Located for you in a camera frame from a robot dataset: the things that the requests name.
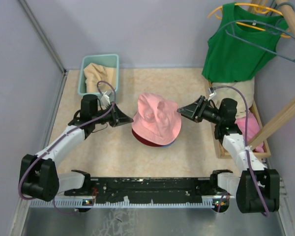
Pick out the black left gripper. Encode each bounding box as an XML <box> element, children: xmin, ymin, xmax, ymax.
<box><xmin>92</xmin><ymin>101</ymin><xmax>133</xmax><ymax>127</ymax></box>

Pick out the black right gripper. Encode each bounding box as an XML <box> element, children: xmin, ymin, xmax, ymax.
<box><xmin>177</xmin><ymin>95</ymin><xmax>223</xmax><ymax>124</ymax></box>

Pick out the dark red bucket hat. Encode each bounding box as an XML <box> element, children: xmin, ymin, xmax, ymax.
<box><xmin>131</xmin><ymin>130</ymin><xmax>162</xmax><ymax>148</ymax></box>

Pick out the pink bucket hat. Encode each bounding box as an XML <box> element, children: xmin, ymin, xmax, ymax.
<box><xmin>132</xmin><ymin>92</ymin><xmax>181</xmax><ymax>147</ymax></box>

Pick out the blue bucket hat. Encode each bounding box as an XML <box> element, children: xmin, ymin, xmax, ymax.
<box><xmin>160</xmin><ymin>140</ymin><xmax>176</xmax><ymax>148</ymax></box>

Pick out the beige bucket hat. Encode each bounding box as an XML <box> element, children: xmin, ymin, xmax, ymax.
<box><xmin>83</xmin><ymin>63</ymin><xmax>117</xmax><ymax>93</ymax></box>

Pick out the light teal plastic bin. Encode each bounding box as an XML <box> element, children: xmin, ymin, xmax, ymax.
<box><xmin>78</xmin><ymin>54</ymin><xmax>119</xmax><ymax>99</ymax></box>

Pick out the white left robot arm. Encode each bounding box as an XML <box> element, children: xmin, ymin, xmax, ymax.
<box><xmin>18</xmin><ymin>94</ymin><xmax>133</xmax><ymax>202</ymax></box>

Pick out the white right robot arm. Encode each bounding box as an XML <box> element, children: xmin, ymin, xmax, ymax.
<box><xmin>118</xmin><ymin>96</ymin><xmax>280</xmax><ymax>215</ymax></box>

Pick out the wooden tray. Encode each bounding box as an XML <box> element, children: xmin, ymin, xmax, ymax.
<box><xmin>205</xmin><ymin>81</ymin><xmax>271</xmax><ymax>159</ymax></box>

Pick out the pink cloth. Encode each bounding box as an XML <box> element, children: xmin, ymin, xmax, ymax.
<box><xmin>236</xmin><ymin>113</ymin><xmax>264</xmax><ymax>153</ymax></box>

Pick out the green tank top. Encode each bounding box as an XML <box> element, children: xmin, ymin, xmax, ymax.
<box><xmin>202</xmin><ymin>2</ymin><xmax>288</xmax><ymax>83</ymax></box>

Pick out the yellow clothes hanger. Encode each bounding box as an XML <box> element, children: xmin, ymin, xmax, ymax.
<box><xmin>207</xmin><ymin>2</ymin><xmax>295</xmax><ymax>38</ymax></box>

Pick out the slanted wooden beam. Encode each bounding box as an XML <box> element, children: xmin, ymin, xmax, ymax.
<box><xmin>248</xmin><ymin>97</ymin><xmax>295</xmax><ymax>149</ymax></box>

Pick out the grey-blue clothes hanger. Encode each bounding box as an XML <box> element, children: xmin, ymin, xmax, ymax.
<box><xmin>217</xmin><ymin>20</ymin><xmax>295</xmax><ymax>63</ymax></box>

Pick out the wooden rack pole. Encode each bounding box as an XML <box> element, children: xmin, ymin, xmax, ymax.
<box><xmin>275</xmin><ymin>0</ymin><xmax>295</xmax><ymax>37</ymax></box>

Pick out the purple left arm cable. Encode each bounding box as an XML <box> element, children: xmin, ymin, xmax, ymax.
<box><xmin>18</xmin><ymin>80</ymin><xmax>117</xmax><ymax>215</ymax></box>

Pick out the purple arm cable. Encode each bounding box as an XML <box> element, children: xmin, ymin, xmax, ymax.
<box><xmin>18</xmin><ymin>80</ymin><xmax>117</xmax><ymax>215</ymax></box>
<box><xmin>211</xmin><ymin>85</ymin><xmax>271</xmax><ymax>217</ymax></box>

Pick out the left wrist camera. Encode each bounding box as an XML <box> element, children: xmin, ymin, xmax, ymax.
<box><xmin>101</xmin><ymin>90</ymin><xmax>113</xmax><ymax>107</ymax></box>

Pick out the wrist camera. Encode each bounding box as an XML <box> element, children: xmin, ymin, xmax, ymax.
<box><xmin>207</xmin><ymin>87</ymin><xmax>216</xmax><ymax>100</ymax></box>
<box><xmin>101</xmin><ymin>90</ymin><xmax>113</xmax><ymax>107</ymax></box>

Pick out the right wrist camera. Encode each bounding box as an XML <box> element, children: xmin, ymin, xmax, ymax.
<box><xmin>207</xmin><ymin>87</ymin><xmax>216</xmax><ymax>100</ymax></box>

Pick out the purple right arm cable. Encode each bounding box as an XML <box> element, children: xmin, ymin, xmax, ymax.
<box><xmin>211</xmin><ymin>85</ymin><xmax>271</xmax><ymax>217</ymax></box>

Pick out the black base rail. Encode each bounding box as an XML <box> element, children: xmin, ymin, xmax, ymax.
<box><xmin>64</xmin><ymin>177</ymin><xmax>224</xmax><ymax>204</ymax></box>

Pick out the aluminium frame post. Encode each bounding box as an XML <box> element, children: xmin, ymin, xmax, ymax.
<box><xmin>17</xmin><ymin>0</ymin><xmax>66</xmax><ymax>75</ymax></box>

